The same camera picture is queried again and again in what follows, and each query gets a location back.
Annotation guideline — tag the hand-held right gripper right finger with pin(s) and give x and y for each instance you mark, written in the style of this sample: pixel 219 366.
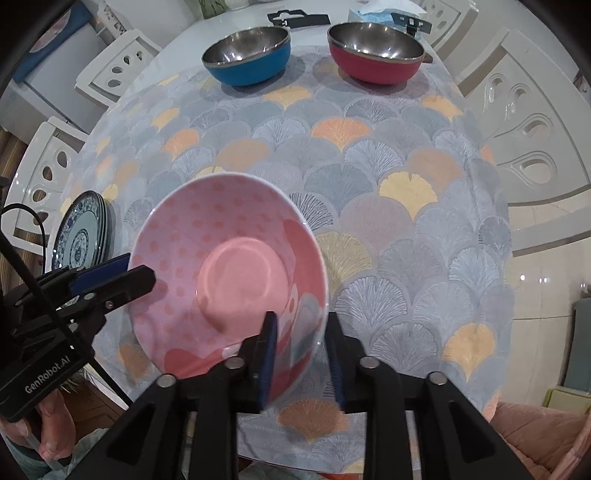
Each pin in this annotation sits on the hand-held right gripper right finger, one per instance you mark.
pixel 334 364

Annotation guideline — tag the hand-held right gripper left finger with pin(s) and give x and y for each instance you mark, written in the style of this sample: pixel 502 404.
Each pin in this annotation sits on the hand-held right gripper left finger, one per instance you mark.
pixel 269 360

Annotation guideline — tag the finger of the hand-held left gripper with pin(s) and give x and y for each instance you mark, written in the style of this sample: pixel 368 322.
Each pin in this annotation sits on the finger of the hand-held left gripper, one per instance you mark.
pixel 104 272
pixel 134 281

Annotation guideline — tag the pink polka dot bowl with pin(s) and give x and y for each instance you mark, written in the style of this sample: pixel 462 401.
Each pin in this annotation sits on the pink polka dot bowl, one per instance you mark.
pixel 231 277

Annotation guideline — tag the blue steel bowl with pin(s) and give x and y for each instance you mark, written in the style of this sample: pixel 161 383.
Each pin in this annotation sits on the blue steel bowl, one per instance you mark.
pixel 251 64

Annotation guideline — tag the red steel bowl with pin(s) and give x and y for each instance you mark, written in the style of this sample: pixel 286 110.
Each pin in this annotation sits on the red steel bowl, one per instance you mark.
pixel 376 64

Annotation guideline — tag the person's left hand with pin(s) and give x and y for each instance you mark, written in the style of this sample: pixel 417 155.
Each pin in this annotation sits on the person's left hand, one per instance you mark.
pixel 55 424

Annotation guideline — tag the light printed cloth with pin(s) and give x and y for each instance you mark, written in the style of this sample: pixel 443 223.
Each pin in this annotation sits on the light printed cloth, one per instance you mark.
pixel 92 445

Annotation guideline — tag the white dining chair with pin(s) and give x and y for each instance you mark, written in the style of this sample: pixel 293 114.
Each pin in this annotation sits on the white dining chair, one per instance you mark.
pixel 531 92
pixel 46 175
pixel 450 18
pixel 115 64

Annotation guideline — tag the fan patterned tablecloth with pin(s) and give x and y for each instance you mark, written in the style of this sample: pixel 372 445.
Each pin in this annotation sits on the fan patterned tablecloth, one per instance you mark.
pixel 392 207

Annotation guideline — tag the white fridge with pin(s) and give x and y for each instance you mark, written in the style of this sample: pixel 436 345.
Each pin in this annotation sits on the white fridge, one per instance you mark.
pixel 55 99

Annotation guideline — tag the pink quilted fabric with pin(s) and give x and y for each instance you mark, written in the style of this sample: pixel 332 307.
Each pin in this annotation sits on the pink quilted fabric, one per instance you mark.
pixel 540 438

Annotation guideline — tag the pale yellow box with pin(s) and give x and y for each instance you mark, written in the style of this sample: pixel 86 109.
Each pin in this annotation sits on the pale yellow box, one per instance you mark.
pixel 568 398

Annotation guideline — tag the blue fridge cover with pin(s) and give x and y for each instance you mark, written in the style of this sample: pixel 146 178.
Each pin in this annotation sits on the blue fridge cover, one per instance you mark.
pixel 60 27

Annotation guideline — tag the grey green panel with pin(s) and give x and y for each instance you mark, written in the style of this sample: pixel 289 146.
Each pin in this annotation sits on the grey green panel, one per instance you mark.
pixel 582 337

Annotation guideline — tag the white carved rack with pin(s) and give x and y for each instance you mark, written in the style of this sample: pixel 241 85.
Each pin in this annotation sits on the white carved rack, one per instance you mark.
pixel 111 16

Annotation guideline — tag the glass vase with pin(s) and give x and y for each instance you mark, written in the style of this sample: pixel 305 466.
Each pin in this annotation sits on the glass vase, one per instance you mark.
pixel 212 3

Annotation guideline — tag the black stand with wooden base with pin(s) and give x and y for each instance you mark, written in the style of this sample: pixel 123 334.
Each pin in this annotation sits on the black stand with wooden base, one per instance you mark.
pixel 411 23

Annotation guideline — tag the blue tissue box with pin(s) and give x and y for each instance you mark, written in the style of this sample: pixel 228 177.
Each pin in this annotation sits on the blue tissue box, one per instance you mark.
pixel 369 16

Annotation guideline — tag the black plastic bracket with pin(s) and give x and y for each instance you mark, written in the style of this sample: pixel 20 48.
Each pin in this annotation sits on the black plastic bracket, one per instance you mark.
pixel 295 18

